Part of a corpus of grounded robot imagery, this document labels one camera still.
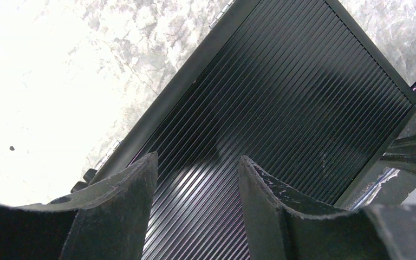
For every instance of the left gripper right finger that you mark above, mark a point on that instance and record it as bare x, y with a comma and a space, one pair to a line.
283, 223

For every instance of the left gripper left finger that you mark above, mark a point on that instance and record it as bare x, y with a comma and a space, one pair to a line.
106, 220

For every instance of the black poker chip case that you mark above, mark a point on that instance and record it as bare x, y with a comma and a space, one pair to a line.
297, 86

